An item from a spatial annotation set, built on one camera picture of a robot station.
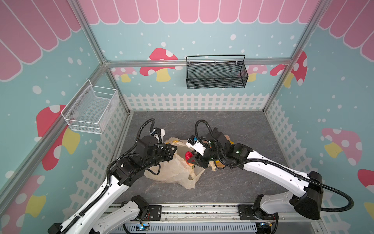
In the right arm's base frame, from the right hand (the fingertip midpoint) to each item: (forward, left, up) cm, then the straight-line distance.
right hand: (190, 156), depth 69 cm
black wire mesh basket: (+55, -17, +12) cm, 59 cm away
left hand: (+1, +6, +3) cm, 7 cm away
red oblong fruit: (0, +1, +2) cm, 2 cm away
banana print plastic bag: (-6, +6, -2) cm, 9 cm away
